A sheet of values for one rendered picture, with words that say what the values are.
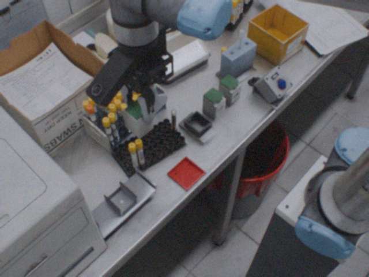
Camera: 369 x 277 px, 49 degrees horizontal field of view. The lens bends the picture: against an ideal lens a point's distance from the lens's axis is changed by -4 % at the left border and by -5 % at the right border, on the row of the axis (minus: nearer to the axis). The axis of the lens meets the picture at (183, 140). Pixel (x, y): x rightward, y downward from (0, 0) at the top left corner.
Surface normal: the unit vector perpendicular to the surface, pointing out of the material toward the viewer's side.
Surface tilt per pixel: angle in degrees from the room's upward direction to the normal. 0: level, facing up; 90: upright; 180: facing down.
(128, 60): 31
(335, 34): 1
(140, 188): 0
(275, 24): 90
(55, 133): 90
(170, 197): 0
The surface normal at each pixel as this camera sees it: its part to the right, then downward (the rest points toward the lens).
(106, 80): -0.36, -0.19
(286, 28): -0.73, 0.56
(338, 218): -0.44, 0.05
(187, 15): -0.45, 0.42
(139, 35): 0.28, 0.79
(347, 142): 0.06, -0.66
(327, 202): -0.64, -0.29
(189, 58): 0.26, -0.23
